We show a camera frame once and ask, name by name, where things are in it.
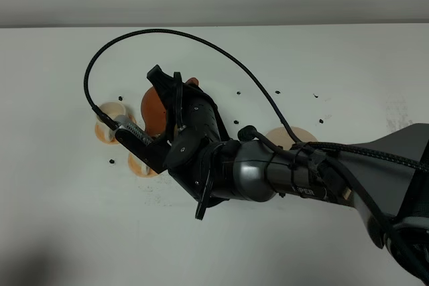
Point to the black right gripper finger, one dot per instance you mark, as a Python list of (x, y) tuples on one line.
[(206, 200), (167, 89)]

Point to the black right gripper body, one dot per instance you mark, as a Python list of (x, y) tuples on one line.
[(195, 127)]

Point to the brown clay teapot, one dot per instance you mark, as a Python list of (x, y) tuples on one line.
[(153, 113)]

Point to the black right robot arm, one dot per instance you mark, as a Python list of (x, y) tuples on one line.
[(385, 180)]

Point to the beige teapot coaster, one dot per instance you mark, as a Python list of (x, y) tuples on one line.
[(280, 137)]

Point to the white teacup far left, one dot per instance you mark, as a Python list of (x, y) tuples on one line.
[(113, 109)]

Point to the white teacup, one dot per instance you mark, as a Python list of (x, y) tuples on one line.
[(113, 109), (138, 167)]

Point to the white teacup near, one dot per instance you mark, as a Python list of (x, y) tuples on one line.
[(138, 167)]

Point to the orange saucer near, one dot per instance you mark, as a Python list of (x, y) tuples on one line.
[(152, 172)]

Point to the orange saucer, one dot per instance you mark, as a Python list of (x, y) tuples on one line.
[(152, 172), (104, 134)]

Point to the orange saucer far left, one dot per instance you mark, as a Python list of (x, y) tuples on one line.
[(104, 134)]

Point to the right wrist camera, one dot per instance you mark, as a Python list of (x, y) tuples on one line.
[(152, 152)]

